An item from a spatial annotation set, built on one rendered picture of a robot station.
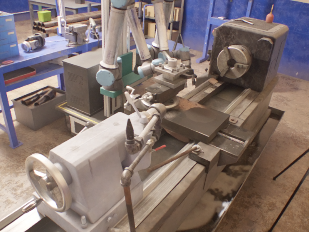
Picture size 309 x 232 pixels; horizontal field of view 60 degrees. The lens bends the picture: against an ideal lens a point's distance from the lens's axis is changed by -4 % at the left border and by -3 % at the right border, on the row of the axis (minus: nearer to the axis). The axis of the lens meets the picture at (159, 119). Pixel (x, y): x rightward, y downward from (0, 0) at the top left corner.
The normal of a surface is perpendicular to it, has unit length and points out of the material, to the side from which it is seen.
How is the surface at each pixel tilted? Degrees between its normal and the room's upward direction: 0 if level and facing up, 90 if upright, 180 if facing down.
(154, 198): 0
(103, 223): 90
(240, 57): 90
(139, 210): 0
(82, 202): 90
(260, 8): 90
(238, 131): 0
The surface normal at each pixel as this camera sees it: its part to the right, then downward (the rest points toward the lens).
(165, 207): 0.07, -0.86
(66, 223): -0.56, 0.39
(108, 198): 0.76, -0.11
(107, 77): -0.14, 0.58
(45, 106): 0.85, 0.32
